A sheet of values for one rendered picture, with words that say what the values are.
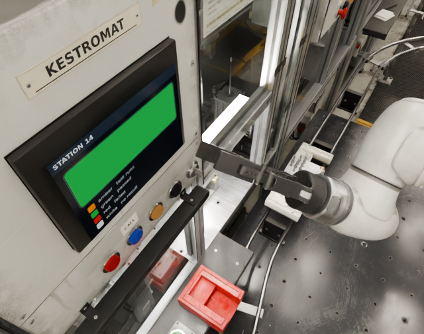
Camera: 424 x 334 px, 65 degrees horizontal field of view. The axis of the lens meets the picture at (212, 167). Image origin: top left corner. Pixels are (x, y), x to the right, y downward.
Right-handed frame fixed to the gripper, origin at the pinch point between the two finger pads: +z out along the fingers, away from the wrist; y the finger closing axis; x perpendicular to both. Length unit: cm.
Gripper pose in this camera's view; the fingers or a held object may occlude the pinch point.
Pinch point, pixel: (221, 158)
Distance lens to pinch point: 54.5
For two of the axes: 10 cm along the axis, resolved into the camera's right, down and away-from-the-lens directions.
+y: 3.5, 2.4, -9.1
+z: -8.5, -3.2, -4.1
